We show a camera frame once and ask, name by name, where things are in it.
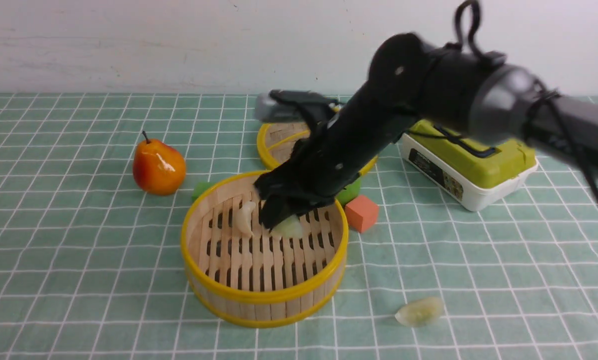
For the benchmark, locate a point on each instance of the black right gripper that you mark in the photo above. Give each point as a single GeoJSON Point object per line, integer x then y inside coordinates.
{"type": "Point", "coordinates": [330, 158]}

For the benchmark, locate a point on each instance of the pale green dumpling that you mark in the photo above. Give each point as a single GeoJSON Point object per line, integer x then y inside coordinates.
{"type": "Point", "coordinates": [290, 228]}
{"type": "Point", "coordinates": [421, 312]}

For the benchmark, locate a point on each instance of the white dumpling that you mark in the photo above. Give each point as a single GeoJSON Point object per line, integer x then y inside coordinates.
{"type": "Point", "coordinates": [242, 218]}

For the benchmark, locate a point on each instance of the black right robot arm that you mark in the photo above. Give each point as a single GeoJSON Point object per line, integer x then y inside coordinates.
{"type": "Point", "coordinates": [477, 95]}

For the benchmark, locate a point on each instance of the woven bamboo steamer lid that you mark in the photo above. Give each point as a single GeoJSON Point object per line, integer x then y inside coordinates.
{"type": "Point", "coordinates": [276, 141]}

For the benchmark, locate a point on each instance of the bamboo steamer tray yellow rim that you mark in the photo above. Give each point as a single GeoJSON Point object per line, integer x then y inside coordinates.
{"type": "Point", "coordinates": [261, 281]}

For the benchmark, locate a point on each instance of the green foam cube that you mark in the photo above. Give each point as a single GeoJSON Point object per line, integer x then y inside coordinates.
{"type": "Point", "coordinates": [200, 188]}

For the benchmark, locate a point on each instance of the green toy apple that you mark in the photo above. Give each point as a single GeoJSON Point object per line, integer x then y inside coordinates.
{"type": "Point", "coordinates": [349, 192]}

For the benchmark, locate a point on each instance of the orange foam cube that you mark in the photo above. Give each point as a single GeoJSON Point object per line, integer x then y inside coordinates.
{"type": "Point", "coordinates": [361, 213]}

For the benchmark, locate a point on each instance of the orange toy pear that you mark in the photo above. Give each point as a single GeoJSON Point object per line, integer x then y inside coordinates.
{"type": "Point", "coordinates": [157, 168]}

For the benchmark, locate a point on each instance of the green checkered tablecloth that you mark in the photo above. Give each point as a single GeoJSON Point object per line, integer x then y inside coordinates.
{"type": "Point", "coordinates": [90, 266]}

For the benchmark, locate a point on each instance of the green white lunch box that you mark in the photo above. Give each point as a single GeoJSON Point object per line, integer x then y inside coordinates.
{"type": "Point", "coordinates": [473, 174]}

